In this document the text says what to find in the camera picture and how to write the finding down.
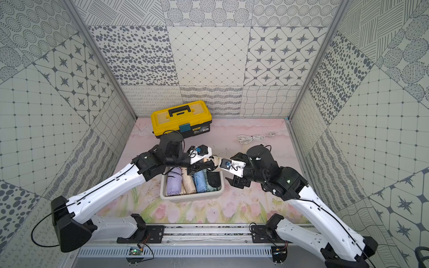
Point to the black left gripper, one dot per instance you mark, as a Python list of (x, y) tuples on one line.
[(196, 166)]

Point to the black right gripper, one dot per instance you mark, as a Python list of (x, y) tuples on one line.
[(238, 182)]

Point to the small pale blue umbrella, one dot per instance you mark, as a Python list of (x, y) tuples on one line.
[(200, 182)]

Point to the black umbrella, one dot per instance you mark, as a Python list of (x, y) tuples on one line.
[(214, 179)]

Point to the small beige umbrella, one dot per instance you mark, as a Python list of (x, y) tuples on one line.
[(188, 186)]

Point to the lavender umbrella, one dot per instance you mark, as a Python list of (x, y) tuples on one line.
[(174, 182)]

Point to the white plastic storage box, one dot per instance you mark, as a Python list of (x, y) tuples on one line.
[(190, 197)]

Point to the cream umbrella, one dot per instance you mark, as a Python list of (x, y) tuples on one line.
[(212, 163)]

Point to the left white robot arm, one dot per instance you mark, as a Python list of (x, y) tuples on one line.
[(74, 219)]

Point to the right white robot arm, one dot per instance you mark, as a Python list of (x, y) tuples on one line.
[(334, 242)]

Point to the yellow black toolbox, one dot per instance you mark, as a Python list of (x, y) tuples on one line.
[(189, 120)]

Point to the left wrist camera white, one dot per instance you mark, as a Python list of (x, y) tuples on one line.
[(200, 153)]

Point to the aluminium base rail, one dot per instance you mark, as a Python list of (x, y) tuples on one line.
[(215, 241)]

